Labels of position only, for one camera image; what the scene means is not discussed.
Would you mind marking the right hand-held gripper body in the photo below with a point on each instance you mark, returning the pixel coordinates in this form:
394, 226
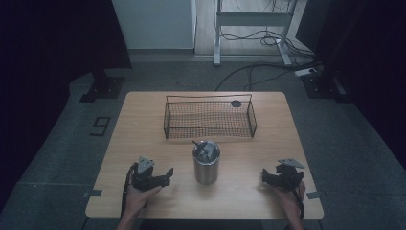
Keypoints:
288, 179

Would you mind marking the person's right hand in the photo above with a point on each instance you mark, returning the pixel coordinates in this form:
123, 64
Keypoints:
292, 202

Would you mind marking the person's left hand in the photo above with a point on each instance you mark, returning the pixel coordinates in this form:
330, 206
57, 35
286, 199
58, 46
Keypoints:
137, 201

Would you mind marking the white desk frame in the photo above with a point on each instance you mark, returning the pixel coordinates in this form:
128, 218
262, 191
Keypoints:
252, 19

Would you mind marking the dark curtain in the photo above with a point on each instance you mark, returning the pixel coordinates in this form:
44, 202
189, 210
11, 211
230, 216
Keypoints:
367, 64
48, 64

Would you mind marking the white power strip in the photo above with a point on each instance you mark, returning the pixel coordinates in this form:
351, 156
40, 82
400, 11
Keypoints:
304, 72

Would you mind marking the white cabinet panel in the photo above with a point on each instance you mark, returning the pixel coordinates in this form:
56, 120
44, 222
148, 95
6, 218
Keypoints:
156, 24

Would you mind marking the black stand base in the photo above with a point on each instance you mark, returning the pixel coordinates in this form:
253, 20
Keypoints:
322, 86
103, 89

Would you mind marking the stainless steel tumbler cup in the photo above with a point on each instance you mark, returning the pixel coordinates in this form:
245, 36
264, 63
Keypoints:
206, 171

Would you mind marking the black tape floor mark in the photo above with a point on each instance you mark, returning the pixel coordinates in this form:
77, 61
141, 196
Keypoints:
100, 126

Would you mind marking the grey tape marker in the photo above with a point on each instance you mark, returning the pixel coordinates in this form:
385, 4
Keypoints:
313, 195
94, 193

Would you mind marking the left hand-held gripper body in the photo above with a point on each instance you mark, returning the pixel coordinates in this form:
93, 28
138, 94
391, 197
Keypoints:
143, 179

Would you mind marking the dark straw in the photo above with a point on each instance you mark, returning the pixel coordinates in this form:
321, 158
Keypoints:
197, 145

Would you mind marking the black round table grommet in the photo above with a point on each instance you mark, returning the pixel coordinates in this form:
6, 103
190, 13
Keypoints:
236, 103

